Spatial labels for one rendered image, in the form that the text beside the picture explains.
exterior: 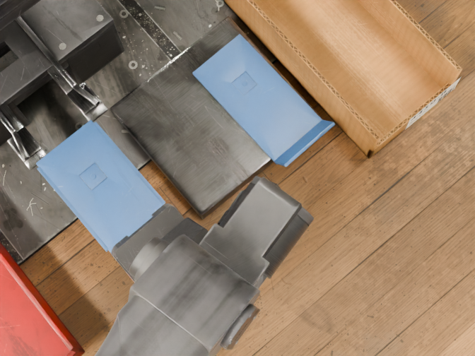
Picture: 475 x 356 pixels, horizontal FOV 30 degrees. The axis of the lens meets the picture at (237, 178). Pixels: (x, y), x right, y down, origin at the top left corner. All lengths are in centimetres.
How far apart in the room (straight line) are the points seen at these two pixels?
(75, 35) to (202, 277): 43
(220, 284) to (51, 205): 43
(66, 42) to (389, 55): 36
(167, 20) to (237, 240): 45
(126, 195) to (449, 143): 36
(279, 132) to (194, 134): 9
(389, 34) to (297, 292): 31
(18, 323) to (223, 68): 35
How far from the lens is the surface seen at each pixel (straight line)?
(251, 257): 65
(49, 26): 96
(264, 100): 97
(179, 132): 97
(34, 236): 99
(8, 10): 82
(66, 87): 93
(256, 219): 65
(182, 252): 60
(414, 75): 102
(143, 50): 103
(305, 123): 96
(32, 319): 97
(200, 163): 96
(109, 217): 88
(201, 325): 58
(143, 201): 88
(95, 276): 96
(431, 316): 96
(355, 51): 102
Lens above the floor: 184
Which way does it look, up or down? 75 degrees down
